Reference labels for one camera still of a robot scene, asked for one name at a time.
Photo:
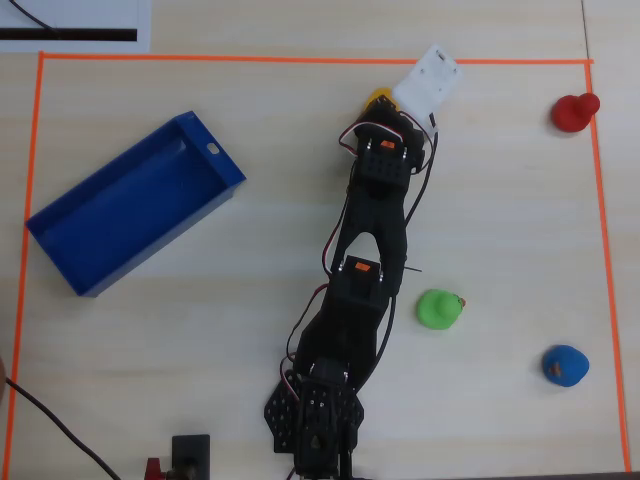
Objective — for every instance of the yellow rubber duck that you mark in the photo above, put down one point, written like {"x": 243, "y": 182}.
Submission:
{"x": 377, "y": 96}

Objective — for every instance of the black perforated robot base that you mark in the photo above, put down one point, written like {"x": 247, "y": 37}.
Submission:
{"x": 280, "y": 415}

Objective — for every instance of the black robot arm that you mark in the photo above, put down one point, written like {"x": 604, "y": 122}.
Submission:
{"x": 370, "y": 235}

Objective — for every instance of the red rubber duck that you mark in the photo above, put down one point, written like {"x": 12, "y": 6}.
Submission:
{"x": 575, "y": 111}

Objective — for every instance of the green rubber duck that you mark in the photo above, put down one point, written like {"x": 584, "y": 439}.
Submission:
{"x": 440, "y": 309}

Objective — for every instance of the blue plastic box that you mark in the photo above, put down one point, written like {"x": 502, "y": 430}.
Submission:
{"x": 135, "y": 205}

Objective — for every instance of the blue rubber duck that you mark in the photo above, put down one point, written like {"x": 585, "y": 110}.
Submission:
{"x": 566, "y": 365}

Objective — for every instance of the orange tape strip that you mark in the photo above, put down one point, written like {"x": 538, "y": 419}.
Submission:
{"x": 300, "y": 59}
{"x": 607, "y": 260}
{"x": 25, "y": 240}

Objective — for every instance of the white paper with black stripe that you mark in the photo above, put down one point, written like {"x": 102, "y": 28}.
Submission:
{"x": 75, "y": 25}

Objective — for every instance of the black table clamp block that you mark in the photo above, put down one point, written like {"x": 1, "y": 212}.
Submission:
{"x": 191, "y": 452}

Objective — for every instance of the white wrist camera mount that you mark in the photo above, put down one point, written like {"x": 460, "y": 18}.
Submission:
{"x": 427, "y": 82}

